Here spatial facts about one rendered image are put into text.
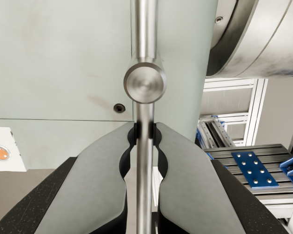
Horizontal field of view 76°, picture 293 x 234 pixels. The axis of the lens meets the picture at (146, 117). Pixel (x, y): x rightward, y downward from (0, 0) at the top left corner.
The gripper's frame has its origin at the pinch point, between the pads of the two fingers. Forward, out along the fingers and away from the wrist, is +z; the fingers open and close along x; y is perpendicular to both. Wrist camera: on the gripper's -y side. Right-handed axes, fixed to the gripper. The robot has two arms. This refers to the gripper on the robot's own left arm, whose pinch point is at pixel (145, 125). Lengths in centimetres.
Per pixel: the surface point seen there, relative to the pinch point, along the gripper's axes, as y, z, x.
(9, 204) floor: 194, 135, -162
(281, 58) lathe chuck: -1.8, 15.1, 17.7
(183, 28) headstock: -5.4, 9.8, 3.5
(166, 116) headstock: 4.4, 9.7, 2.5
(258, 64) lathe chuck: -0.7, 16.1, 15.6
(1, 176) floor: 147, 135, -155
